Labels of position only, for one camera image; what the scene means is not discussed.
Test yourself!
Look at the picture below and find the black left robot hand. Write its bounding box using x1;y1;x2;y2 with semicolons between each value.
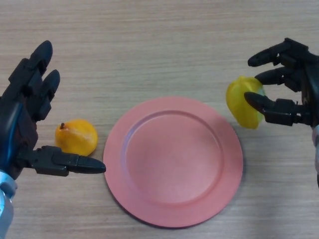
0;40;107;180

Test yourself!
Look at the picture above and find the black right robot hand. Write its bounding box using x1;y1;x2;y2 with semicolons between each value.
244;37;319;129

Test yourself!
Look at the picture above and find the yellow green starfruit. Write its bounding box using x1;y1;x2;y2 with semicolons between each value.
225;76;267;130

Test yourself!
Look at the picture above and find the pink round plate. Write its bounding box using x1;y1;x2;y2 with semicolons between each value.
103;96;244;229

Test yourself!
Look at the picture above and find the orange yellow pear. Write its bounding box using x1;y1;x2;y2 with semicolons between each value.
54;119;98;157

